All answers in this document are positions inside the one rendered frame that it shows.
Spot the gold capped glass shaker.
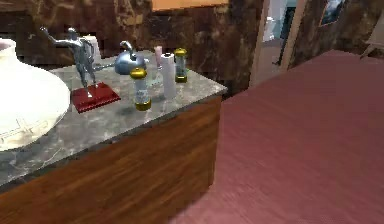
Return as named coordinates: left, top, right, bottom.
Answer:
left=129, top=67, right=153, bottom=112
left=173, top=47, right=189, bottom=84

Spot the pink topped glass bottle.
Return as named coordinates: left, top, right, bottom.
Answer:
left=148, top=45, right=165, bottom=88

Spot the large white vase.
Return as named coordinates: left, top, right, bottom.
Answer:
left=0, top=37, right=72, bottom=152

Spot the white paper towel roll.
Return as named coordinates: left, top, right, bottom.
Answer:
left=160, top=52, right=178, bottom=100

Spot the white cylinder candle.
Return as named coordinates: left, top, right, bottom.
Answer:
left=81, top=34, right=102, bottom=64

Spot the wooden counter marble top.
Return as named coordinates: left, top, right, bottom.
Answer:
left=0, top=49, right=229, bottom=224

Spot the silver figure statue red base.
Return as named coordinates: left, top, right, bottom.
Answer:
left=39, top=26, right=122, bottom=115

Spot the pale door frame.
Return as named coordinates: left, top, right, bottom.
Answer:
left=248, top=0, right=309, bottom=88

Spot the blue metal kettle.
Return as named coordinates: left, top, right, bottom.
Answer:
left=93, top=40, right=151, bottom=76

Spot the framed wall picture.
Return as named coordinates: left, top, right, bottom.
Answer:
left=318, top=0, right=347, bottom=28

